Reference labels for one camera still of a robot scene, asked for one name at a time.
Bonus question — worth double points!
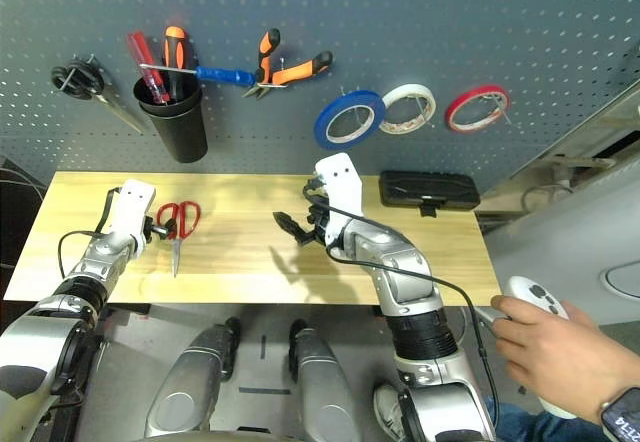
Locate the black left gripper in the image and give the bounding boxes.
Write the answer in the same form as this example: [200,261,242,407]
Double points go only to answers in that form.
[134,213,179,254]

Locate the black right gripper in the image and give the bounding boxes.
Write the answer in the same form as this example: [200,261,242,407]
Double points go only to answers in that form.
[271,183,332,248]

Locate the red handled scissors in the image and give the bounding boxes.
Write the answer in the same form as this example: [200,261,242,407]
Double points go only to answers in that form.
[156,200,203,280]

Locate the blue tape roll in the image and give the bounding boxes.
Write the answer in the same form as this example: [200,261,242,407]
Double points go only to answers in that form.
[313,89,387,151]

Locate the orange black needle-nose pliers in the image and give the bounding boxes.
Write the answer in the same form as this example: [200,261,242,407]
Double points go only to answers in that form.
[242,27,335,100]

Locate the blue handled screwdriver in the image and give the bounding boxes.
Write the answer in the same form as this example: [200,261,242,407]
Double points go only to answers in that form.
[138,62,258,87]

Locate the white handheld controller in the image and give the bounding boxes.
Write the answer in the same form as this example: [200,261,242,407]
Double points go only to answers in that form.
[474,275,579,421]

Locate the dark grey pegboard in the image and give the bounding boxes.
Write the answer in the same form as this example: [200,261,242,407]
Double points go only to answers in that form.
[0,0,640,198]

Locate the person's bare hand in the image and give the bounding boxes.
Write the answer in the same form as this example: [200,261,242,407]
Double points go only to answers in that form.
[490,295,633,426]

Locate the black plastic cup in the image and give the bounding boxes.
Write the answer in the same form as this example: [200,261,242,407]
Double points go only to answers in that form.
[132,79,210,165]

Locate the black tool case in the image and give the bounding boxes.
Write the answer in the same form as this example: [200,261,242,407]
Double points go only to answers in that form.
[378,169,483,219]

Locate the silver left robot leg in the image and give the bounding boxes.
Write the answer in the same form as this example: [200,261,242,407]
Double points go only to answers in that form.
[144,316,242,439]

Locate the silver robot leg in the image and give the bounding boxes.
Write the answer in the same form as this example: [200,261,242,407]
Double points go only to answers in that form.
[288,318,362,442]
[144,316,242,439]

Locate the silver right robot leg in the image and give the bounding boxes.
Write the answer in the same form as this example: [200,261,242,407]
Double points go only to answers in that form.
[288,318,362,442]

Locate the white tape roll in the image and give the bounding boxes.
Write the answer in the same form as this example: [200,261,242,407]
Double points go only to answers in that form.
[378,82,438,135]

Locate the orange black screwdriver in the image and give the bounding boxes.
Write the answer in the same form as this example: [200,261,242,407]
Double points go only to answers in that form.
[162,25,190,104]

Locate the white sneaker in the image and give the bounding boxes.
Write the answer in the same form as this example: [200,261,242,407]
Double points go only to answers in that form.
[373,384,402,441]

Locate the red tape roll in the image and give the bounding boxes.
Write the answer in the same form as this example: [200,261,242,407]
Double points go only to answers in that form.
[444,84,513,134]

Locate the white machine housing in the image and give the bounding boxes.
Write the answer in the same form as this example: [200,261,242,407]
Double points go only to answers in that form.
[487,181,640,326]

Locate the blue jeans leg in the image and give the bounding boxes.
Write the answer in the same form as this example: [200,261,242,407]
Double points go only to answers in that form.
[482,396,621,442]

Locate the black smartwatch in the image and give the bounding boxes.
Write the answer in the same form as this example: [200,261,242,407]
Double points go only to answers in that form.
[599,386,640,442]

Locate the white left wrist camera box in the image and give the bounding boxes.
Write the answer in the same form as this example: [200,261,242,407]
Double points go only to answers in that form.
[107,178,158,244]

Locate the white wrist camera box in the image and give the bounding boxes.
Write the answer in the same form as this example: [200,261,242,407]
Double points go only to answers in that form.
[107,178,158,244]
[313,152,364,249]

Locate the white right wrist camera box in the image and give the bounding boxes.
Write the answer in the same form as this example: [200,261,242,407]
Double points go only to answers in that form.
[313,152,364,249]

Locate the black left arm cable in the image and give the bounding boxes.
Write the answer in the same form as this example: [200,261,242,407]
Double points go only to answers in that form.
[57,186,119,281]

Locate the red handled screwdriver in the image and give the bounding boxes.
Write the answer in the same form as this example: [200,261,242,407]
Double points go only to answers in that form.
[126,31,173,106]

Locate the black handled scissors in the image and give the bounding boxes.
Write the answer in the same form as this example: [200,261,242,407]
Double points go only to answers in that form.
[50,53,152,136]

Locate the beige wooden frame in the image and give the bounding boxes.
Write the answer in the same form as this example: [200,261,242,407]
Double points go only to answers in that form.
[479,106,640,233]

